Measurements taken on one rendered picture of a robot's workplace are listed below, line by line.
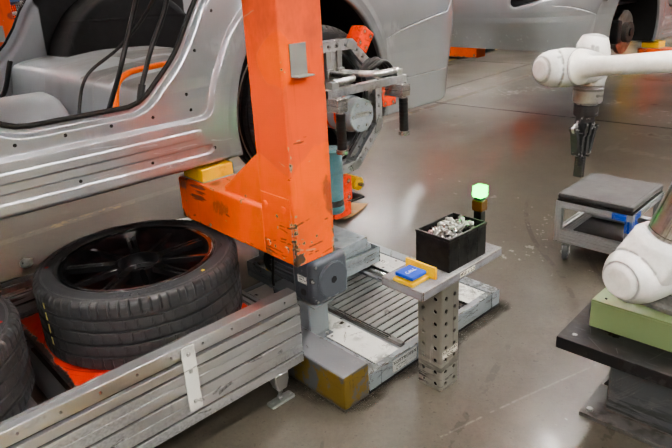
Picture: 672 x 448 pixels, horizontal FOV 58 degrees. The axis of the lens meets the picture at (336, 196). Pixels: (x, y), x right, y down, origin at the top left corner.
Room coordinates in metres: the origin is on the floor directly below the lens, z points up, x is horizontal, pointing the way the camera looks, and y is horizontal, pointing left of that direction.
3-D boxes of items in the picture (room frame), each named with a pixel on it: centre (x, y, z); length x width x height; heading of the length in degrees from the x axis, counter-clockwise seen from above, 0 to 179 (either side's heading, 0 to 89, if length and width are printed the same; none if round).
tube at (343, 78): (2.25, -0.01, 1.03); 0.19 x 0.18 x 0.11; 42
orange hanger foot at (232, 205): (2.04, 0.35, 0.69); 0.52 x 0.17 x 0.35; 42
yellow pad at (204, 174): (2.17, 0.47, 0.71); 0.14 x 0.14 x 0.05; 42
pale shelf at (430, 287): (1.81, -0.34, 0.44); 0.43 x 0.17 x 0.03; 132
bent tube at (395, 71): (2.39, -0.15, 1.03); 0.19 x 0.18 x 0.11; 42
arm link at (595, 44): (1.88, -0.80, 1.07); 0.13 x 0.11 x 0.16; 121
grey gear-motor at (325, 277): (2.13, 0.16, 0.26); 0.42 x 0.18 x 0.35; 42
